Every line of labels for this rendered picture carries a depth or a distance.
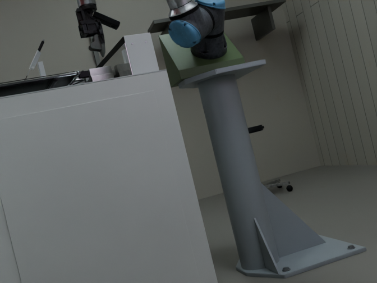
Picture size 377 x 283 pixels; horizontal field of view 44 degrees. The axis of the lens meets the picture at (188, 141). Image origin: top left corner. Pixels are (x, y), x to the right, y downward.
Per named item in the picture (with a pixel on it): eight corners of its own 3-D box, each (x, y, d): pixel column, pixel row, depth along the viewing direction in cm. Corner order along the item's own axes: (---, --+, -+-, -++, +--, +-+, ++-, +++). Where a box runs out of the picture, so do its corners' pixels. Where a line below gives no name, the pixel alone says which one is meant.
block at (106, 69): (90, 76, 163) (88, 68, 163) (88, 78, 166) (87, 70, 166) (112, 73, 166) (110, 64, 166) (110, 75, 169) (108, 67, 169)
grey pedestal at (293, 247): (309, 234, 223) (270, 69, 222) (367, 250, 180) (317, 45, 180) (211, 266, 210) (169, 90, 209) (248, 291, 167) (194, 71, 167)
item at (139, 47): (133, 77, 150) (123, 35, 150) (97, 105, 200) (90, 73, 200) (160, 73, 153) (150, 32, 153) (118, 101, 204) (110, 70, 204)
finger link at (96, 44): (92, 58, 191) (87, 36, 191) (106, 56, 193) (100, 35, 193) (93, 56, 188) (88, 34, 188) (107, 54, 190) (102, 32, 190)
